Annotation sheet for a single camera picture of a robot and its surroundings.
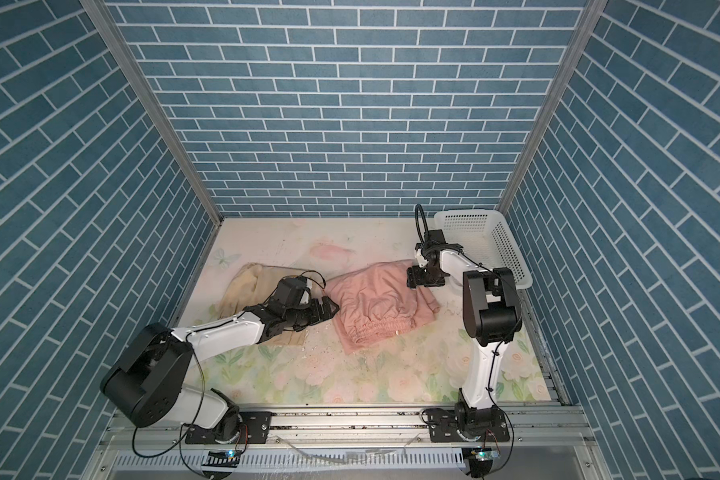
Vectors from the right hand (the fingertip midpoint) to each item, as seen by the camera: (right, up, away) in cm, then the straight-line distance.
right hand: (417, 279), depth 101 cm
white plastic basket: (+29, +15, +14) cm, 36 cm away
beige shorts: (-56, -2, -5) cm, 56 cm away
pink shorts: (-15, -6, -9) cm, 19 cm away
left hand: (-28, -9, -12) cm, 31 cm away
